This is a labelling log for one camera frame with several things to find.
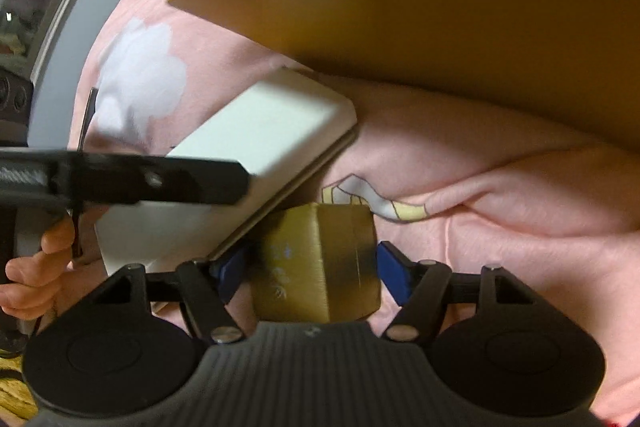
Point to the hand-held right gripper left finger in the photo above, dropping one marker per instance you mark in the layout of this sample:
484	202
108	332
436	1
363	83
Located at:
230	276

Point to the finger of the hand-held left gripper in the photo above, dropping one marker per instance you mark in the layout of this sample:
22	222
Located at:
165	181

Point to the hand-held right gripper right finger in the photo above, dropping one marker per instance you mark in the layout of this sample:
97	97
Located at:
395	278

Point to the small gold box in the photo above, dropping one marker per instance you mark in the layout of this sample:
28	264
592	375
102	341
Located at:
315	262

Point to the white rectangular box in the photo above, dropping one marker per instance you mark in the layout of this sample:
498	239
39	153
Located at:
270	132

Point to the orange cardboard box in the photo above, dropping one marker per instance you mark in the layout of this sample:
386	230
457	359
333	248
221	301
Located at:
425	7

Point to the person's left hand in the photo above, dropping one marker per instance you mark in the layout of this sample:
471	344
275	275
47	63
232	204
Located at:
35	287

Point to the pink printed blanket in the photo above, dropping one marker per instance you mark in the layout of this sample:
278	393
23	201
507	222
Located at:
500	217

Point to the grey curved frame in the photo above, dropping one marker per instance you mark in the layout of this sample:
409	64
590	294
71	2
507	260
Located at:
65	57

